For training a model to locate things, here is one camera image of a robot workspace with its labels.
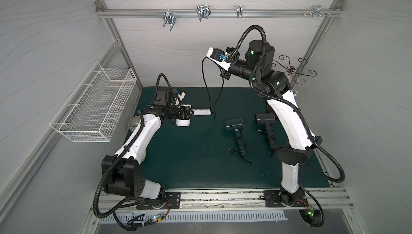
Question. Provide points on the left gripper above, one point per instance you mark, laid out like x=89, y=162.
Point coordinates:
x=191, y=112

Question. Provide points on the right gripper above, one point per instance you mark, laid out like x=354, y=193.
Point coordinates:
x=226, y=72

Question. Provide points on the white hair dryer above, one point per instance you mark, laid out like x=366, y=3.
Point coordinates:
x=197, y=112

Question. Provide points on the dark green hair dryer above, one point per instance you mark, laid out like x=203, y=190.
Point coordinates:
x=236, y=126

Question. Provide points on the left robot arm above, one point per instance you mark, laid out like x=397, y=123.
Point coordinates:
x=122, y=173

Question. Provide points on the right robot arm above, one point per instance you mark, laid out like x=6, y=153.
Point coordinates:
x=252, y=59

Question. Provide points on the striped ceramic mug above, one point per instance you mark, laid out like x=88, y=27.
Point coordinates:
x=134, y=123

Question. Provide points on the patterned ceramic bowl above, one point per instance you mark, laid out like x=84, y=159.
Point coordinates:
x=143, y=156

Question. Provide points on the green table mat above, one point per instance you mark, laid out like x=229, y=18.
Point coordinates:
x=200, y=156

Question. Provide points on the small metal clamp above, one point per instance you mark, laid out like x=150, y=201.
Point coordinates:
x=239, y=11

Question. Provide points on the metal glass holder stand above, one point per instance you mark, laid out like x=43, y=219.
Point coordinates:
x=294, y=74

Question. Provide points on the clear wine glass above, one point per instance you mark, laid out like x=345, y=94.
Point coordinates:
x=295, y=93

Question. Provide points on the white vent strip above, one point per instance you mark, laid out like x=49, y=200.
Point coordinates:
x=204, y=216

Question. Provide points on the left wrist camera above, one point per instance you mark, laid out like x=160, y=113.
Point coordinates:
x=180, y=93

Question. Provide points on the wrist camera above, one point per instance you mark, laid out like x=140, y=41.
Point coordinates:
x=216, y=55
x=180, y=93

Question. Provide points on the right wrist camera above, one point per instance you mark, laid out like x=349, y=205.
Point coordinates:
x=216, y=55

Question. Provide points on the metal u-bolt bracket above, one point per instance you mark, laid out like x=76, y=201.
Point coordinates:
x=203, y=12

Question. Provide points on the metal hook bracket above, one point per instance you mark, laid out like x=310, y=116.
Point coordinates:
x=169, y=19

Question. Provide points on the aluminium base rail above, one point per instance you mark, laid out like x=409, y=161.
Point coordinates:
x=254, y=199

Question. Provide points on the white wire basket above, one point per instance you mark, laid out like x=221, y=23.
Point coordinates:
x=93, y=110

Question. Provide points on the metal bolt bracket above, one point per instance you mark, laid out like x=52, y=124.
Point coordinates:
x=317, y=13

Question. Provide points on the aluminium top rail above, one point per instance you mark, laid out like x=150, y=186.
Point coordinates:
x=215, y=13

